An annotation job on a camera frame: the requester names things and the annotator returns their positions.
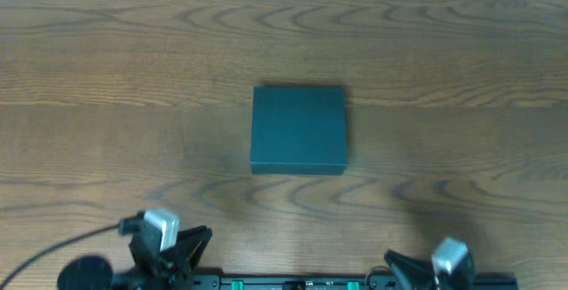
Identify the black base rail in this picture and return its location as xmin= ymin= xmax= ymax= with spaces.
xmin=190 ymin=267 xmax=519 ymax=290

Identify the dark green box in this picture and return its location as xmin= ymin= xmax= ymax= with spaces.
xmin=249 ymin=86 xmax=348 ymax=176

